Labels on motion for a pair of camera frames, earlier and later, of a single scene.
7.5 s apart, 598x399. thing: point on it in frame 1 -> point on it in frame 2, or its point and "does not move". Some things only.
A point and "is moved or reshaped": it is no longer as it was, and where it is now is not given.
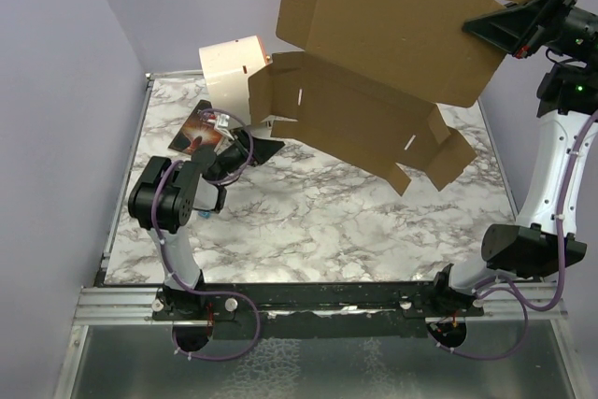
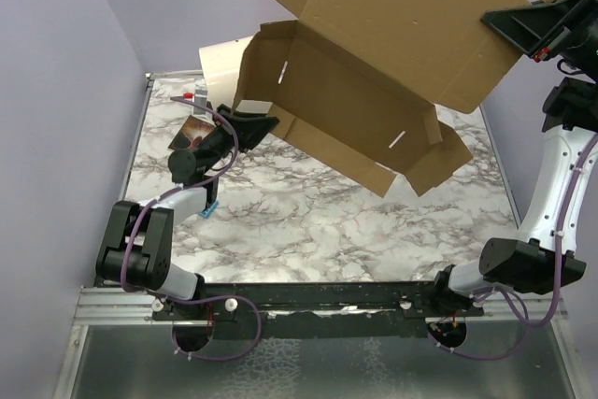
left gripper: [264, 148] -> [249, 127]
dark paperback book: [199, 130] does not move
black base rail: [308, 310] does not move
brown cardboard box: [383, 46] is moved or reshaped
